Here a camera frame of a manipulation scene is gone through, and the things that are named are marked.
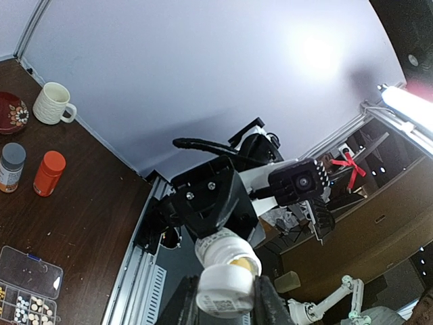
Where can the ceiling tube light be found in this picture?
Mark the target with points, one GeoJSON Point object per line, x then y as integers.
{"type": "Point", "coordinates": [415, 109]}

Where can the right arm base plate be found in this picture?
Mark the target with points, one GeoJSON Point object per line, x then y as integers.
{"type": "Point", "coordinates": [154, 230]}

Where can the cream ribbed ceramic mug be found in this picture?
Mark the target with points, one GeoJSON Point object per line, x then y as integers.
{"type": "Point", "coordinates": [53, 105]}

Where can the small white bottle cap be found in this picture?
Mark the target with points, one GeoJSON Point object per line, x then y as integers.
{"type": "Point", "coordinates": [226, 291]}

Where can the clear plastic pill organizer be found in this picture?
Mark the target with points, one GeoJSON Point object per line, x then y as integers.
{"type": "Point", "coordinates": [27, 275]}

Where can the yellow pills in organizer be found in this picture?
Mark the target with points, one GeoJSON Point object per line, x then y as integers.
{"type": "Point", "coordinates": [2, 299]}

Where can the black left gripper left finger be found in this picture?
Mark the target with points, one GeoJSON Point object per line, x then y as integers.
{"type": "Point", "coordinates": [182, 308]}

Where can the red floral saucer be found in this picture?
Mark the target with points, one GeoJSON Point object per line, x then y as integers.
{"type": "Point", "coordinates": [14, 113]}

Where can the white pills in organizer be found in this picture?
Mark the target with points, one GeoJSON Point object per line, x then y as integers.
{"type": "Point", "coordinates": [37, 319]}

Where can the aluminium frame post right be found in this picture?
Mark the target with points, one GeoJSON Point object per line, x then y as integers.
{"type": "Point", "coordinates": [30, 28]}

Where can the small white pill bottle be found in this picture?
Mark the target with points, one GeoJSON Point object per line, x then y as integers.
{"type": "Point", "coordinates": [225, 247]}

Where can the white pills group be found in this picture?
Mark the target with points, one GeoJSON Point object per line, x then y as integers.
{"type": "Point", "coordinates": [39, 305]}
{"type": "Point", "coordinates": [21, 309]}

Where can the orange pill bottle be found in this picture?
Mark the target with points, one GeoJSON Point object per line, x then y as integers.
{"type": "Point", "coordinates": [49, 172]}

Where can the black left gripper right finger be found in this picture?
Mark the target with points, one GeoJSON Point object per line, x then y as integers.
{"type": "Point", "coordinates": [268, 307]}

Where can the red ribbon bow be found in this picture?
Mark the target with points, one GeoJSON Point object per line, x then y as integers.
{"type": "Point", "coordinates": [353, 166]}

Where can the grey capped vitamin bottle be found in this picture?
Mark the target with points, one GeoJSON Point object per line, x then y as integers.
{"type": "Point", "coordinates": [13, 157]}

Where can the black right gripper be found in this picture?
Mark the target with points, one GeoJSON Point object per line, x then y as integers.
{"type": "Point", "coordinates": [206, 197]}

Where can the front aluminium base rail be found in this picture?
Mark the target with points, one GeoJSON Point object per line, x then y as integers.
{"type": "Point", "coordinates": [138, 288]}

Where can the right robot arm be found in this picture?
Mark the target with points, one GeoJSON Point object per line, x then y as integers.
{"type": "Point", "coordinates": [249, 148]}

